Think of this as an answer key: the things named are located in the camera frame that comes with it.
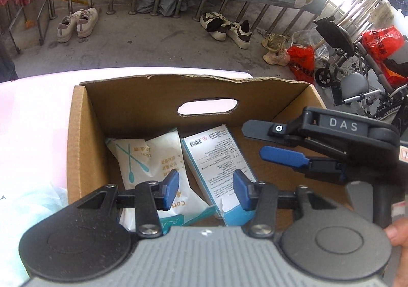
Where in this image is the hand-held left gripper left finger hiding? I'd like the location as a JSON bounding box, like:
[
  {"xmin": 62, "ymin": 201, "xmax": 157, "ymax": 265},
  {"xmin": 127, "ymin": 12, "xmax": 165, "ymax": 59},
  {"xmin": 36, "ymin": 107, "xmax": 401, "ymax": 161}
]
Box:
[{"xmin": 71, "ymin": 170, "xmax": 180, "ymax": 238}]

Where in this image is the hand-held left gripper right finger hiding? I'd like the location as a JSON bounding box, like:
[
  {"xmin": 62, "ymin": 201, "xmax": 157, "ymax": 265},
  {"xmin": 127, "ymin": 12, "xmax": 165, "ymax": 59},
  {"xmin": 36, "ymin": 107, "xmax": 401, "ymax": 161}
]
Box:
[{"xmin": 233, "ymin": 170, "xmax": 341, "ymax": 238}]

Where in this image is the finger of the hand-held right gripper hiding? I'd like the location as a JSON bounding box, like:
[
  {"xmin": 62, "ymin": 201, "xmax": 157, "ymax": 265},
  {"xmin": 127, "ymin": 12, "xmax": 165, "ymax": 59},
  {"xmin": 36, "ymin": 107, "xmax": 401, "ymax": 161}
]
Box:
[
  {"xmin": 260, "ymin": 146, "xmax": 349, "ymax": 184},
  {"xmin": 241, "ymin": 119, "xmax": 303, "ymax": 142}
]

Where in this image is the white cotton swab pack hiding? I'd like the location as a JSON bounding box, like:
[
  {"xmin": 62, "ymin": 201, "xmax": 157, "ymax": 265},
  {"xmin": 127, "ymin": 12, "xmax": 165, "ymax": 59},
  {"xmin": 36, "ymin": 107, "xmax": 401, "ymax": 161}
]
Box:
[{"xmin": 105, "ymin": 128, "xmax": 218, "ymax": 233}]

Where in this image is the blue white paper carton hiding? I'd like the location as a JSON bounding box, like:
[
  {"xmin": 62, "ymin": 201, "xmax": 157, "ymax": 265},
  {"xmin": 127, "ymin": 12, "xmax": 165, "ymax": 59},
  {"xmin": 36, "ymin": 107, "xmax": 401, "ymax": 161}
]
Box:
[{"xmin": 181, "ymin": 124, "xmax": 259, "ymax": 227}]

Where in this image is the brown cardboard box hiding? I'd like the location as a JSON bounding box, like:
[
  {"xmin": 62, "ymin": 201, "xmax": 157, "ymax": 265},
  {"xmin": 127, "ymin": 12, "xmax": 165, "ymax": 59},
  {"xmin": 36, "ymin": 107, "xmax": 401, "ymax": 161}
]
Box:
[{"xmin": 67, "ymin": 74, "xmax": 352, "ymax": 213}]

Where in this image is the person's right hand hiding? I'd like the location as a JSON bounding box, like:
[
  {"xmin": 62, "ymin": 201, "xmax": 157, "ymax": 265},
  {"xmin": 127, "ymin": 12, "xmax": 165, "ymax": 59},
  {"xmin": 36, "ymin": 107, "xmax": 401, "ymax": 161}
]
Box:
[{"xmin": 384, "ymin": 220, "xmax": 408, "ymax": 287}]

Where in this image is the folding wheelchair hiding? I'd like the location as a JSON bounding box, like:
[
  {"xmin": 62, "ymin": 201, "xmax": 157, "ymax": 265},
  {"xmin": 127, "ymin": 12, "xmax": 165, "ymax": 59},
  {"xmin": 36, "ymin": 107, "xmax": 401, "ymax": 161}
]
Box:
[{"xmin": 314, "ymin": 16, "xmax": 408, "ymax": 135}]

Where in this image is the red plastic bag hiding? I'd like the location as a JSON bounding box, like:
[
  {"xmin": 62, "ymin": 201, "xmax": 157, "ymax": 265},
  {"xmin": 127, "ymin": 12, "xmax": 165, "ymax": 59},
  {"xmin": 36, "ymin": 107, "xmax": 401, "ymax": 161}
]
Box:
[
  {"xmin": 287, "ymin": 45, "xmax": 316, "ymax": 82},
  {"xmin": 362, "ymin": 26, "xmax": 408, "ymax": 61},
  {"xmin": 382, "ymin": 59, "xmax": 408, "ymax": 87}
]

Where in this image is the beige mesh shoe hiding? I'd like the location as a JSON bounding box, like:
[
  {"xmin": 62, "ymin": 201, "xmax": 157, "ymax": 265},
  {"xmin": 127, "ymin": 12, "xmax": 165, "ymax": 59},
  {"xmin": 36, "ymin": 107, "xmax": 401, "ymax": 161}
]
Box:
[
  {"xmin": 263, "ymin": 48, "xmax": 291, "ymax": 66},
  {"xmin": 262, "ymin": 34, "xmax": 289, "ymax": 52}
]

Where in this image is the black white sneaker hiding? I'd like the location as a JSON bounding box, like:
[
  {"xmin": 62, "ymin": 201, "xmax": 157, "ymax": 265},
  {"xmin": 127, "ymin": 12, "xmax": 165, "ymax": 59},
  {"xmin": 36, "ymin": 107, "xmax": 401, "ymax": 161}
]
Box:
[
  {"xmin": 200, "ymin": 12, "xmax": 235, "ymax": 42},
  {"xmin": 225, "ymin": 20, "xmax": 252, "ymax": 49}
]

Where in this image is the clear plastic bag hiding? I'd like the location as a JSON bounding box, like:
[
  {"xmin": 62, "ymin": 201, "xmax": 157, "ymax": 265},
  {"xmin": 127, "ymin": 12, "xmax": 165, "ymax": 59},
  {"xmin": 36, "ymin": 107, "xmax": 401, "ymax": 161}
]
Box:
[{"xmin": 291, "ymin": 30, "xmax": 329, "ymax": 64}]

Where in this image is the white green plastic bag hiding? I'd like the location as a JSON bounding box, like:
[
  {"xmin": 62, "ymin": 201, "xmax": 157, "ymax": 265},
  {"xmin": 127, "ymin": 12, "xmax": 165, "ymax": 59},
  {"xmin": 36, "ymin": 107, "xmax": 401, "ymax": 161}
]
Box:
[{"xmin": 0, "ymin": 177, "xmax": 69, "ymax": 287}]

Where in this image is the metal railing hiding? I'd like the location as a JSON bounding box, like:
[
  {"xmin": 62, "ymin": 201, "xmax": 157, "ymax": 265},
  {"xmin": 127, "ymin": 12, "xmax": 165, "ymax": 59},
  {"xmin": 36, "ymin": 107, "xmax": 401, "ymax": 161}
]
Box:
[{"xmin": 41, "ymin": 0, "xmax": 322, "ymax": 42}]

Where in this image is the black metal rack frame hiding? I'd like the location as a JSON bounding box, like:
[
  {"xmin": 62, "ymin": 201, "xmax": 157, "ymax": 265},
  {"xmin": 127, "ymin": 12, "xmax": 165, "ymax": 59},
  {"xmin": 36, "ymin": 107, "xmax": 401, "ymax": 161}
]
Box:
[{"xmin": 0, "ymin": 0, "xmax": 56, "ymax": 52}]

